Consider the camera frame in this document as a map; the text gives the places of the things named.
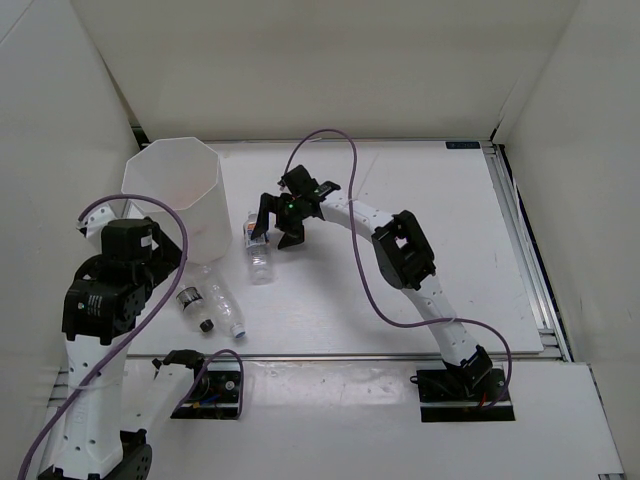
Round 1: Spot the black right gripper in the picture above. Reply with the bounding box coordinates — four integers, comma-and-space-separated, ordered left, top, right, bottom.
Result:
251, 194, 307, 251

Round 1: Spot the clear bottle white cap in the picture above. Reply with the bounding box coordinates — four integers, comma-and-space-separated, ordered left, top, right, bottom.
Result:
243, 212, 274, 285

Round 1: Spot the clear bottle black cap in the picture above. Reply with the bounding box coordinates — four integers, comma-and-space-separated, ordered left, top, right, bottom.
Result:
175, 281, 215, 335

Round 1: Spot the clear bottle blue cap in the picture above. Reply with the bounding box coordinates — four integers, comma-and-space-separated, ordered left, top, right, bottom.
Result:
198, 264, 247, 340

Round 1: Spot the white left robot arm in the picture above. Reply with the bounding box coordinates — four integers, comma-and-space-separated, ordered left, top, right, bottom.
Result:
39, 217, 184, 479

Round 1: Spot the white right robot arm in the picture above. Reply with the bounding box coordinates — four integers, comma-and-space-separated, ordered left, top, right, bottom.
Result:
251, 165, 493, 400

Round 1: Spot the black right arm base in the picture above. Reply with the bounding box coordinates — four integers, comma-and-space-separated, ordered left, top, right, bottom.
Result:
409, 368, 516, 423

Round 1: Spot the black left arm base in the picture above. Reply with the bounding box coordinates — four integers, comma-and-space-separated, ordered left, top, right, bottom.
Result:
171, 362, 244, 421

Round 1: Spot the white octagonal plastic bin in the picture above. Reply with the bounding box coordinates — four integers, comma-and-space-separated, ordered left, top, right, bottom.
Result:
121, 137, 232, 264

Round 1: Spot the blue label sticker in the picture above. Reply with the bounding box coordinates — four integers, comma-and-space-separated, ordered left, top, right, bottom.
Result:
445, 141, 481, 150

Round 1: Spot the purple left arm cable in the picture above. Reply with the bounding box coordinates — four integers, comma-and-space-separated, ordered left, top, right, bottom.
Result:
14, 196, 245, 480

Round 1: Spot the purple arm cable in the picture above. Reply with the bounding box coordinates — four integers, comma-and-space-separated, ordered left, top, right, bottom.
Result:
283, 128, 514, 409
14, 196, 245, 480

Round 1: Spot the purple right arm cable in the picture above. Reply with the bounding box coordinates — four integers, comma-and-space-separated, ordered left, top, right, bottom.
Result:
283, 128, 514, 409

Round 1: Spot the aluminium frame rail right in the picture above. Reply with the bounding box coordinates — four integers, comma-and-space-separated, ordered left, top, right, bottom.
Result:
481, 141, 574, 362

